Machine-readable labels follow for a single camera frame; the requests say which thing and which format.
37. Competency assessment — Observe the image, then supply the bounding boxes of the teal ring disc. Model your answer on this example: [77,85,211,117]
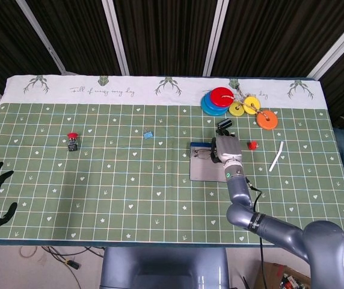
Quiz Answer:
[200,93,229,117]

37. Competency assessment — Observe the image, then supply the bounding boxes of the red emergency stop button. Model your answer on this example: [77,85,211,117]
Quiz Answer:
[67,131,79,152]

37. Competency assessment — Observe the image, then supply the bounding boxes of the grey blue robot torso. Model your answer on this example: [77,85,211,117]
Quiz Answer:
[99,246,232,289]

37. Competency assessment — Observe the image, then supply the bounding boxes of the braided string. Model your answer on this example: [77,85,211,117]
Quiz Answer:
[221,84,274,121]

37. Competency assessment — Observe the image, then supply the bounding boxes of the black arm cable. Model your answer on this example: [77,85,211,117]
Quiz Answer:
[245,177,266,289]

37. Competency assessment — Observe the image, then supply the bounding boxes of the white aluminium frame post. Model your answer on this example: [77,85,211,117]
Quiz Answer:
[202,0,230,76]
[309,13,344,79]
[101,0,130,76]
[17,0,68,75]

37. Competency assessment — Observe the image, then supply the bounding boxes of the cardboard box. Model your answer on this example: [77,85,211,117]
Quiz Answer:
[254,261,313,289]

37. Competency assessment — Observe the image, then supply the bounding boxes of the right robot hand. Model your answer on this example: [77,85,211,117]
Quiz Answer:
[209,129,244,166]

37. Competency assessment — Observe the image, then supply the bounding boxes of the white plastic strip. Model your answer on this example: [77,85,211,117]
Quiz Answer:
[268,140,284,173]

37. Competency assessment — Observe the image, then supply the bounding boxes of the thin wire eyeglasses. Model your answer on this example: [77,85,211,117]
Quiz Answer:
[192,148,218,159]

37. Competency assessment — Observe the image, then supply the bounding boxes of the yellow ring disc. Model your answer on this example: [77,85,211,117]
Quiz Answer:
[243,96,261,115]
[228,101,245,117]

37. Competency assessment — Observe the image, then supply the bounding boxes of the floor cable bundle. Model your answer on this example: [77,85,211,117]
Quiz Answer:
[0,245,105,289]

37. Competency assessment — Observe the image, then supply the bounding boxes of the orange ring disc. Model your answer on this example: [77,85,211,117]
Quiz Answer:
[256,110,278,131]

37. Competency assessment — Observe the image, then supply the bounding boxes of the blue ring disc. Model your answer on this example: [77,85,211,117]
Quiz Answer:
[203,90,230,113]

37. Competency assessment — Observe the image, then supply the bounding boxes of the black floor connector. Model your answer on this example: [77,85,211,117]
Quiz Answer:
[64,258,81,270]

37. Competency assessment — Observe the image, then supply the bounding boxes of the blue glasses case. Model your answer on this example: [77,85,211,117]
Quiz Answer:
[188,141,230,182]

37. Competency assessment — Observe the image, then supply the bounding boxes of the green grid tablecloth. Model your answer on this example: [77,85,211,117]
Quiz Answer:
[0,75,344,246]

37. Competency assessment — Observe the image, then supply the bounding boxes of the red ring disc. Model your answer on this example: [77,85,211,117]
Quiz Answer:
[210,86,236,108]

